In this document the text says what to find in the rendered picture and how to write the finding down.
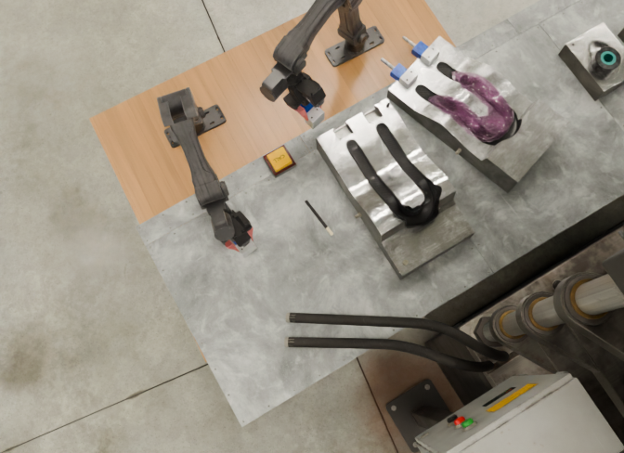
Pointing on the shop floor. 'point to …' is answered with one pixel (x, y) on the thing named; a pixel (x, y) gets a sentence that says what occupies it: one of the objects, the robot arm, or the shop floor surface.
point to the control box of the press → (506, 419)
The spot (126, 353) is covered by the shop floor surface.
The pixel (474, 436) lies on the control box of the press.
